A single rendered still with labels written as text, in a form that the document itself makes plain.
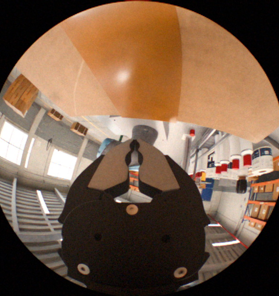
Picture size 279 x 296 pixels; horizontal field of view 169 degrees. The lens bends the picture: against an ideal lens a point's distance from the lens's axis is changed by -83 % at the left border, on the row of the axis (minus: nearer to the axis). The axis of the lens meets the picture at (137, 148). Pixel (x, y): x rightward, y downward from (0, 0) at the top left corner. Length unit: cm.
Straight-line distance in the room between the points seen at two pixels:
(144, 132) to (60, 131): 517
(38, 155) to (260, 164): 591
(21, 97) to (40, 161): 332
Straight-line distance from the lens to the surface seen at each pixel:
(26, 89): 316
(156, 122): 45
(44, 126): 526
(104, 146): 43
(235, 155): 40
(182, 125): 59
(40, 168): 551
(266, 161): 81
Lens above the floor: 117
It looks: 15 degrees down
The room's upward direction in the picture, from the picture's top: 164 degrees counter-clockwise
